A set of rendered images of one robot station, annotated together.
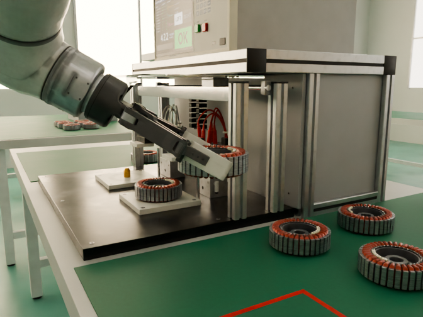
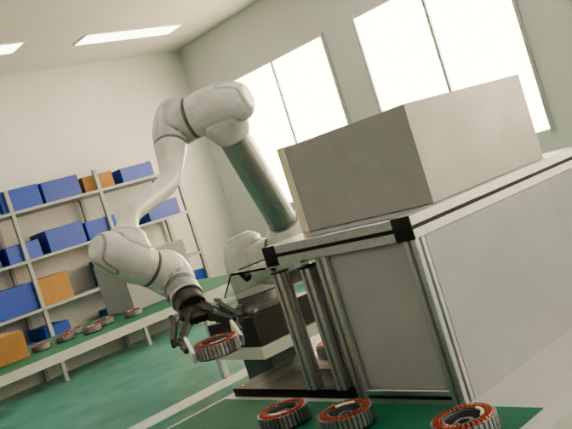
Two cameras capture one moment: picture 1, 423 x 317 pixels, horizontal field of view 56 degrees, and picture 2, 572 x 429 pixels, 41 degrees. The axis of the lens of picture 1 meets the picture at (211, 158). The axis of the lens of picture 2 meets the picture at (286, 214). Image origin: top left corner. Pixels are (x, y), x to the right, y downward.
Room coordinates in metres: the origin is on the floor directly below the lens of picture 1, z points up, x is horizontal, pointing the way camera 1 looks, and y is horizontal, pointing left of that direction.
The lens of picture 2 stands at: (0.52, -1.77, 1.24)
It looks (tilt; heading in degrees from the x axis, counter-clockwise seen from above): 2 degrees down; 79
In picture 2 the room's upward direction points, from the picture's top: 18 degrees counter-clockwise
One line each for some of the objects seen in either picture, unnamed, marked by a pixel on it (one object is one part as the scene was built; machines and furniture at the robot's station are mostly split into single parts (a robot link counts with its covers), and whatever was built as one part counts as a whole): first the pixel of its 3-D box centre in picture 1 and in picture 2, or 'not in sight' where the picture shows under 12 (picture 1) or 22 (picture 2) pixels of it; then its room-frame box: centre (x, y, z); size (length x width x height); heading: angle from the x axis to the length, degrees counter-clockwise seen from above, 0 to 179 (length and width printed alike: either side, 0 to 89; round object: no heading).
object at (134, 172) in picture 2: not in sight; (128, 175); (0.65, 7.17, 1.86); 0.42 x 0.42 x 0.16; 30
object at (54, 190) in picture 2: not in sight; (54, 191); (-0.16, 6.71, 1.89); 0.42 x 0.42 x 0.22; 30
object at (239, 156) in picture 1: (213, 160); (217, 346); (0.62, 0.00, 0.93); 0.11 x 0.11 x 0.04
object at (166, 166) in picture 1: (172, 166); not in sight; (1.20, 0.12, 0.80); 0.08 x 0.05 x 0.06; 30
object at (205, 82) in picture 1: (214, 84); not in sight; (1.03, -0.01, 1.05); 0.06 x 0.04 x 0.04; 30
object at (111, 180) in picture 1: (127, 178); not in sight; (1.13, 0.25, 0.78); 0.15 x 0.15 x 0.01; 30
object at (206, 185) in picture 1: (211, 183); not in sight; (0.99, 0.00, 0.80); 0.08 x 0.05 x 0.06; 30
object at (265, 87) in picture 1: (199, 87); not in sight; (1.11, 0.03, 1.04); 0.62 x 0.02 x 0.03; 30
